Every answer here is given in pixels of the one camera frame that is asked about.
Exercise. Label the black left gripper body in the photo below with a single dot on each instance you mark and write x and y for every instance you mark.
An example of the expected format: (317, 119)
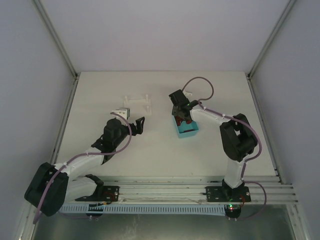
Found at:
(134, 127)

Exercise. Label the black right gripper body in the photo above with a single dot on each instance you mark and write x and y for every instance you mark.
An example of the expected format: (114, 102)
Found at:
(179, 112)

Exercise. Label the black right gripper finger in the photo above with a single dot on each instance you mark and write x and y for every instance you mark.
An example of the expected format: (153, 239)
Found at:
(188, 117)
(176, 114)

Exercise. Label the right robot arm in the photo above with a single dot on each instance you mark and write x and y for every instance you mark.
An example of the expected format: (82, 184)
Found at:
(238, 139)

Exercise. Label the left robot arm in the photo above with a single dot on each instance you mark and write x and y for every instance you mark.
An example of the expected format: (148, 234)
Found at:
(56, 184)

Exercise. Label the teal plastic bin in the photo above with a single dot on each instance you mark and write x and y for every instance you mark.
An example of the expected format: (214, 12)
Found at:
(184, 128)

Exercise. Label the white peg fixture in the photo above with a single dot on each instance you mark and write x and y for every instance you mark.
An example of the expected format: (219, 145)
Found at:
(139, 105)

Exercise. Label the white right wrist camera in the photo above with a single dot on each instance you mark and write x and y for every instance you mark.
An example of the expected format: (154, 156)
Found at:
(187, 93)

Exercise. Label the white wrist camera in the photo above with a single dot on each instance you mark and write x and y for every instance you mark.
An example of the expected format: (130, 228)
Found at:
(121, 113)
(187, 93)

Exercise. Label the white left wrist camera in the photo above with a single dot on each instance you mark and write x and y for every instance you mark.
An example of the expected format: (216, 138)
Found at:
(121, 113)

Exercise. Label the left aluminium corner post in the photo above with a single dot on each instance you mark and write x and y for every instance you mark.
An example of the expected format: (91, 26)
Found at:
(55, 37)

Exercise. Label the aluminium corner post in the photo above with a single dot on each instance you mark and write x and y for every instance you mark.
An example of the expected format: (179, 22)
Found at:
(274, 32)
(55, 37)

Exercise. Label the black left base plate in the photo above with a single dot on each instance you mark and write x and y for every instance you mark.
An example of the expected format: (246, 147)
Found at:
(107, 194)

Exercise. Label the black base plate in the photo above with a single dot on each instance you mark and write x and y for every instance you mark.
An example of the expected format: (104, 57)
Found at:
(215, 194)
(107, 194)

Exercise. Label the right aluminium corner post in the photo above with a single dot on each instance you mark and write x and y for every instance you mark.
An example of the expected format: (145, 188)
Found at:
(274, 32)

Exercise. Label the slotted cable duct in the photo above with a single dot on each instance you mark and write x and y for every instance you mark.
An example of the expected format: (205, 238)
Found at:
(143, 209)

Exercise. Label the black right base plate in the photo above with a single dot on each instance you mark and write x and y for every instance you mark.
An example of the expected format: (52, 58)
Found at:
(215, 194)

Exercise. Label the aluminium mounting rail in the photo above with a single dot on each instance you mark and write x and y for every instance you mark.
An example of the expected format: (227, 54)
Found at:
(171, 191)

